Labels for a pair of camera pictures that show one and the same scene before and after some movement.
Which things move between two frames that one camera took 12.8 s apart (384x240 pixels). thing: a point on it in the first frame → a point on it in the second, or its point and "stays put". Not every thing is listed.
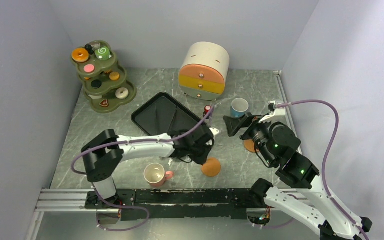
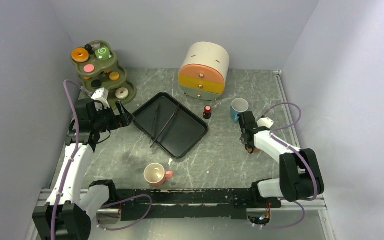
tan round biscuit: x=114 y=76 stays put
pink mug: x=155 y=174 stays put
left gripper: x=202 y=159 → x=124 y=119
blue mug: x=238 y=107 stays put
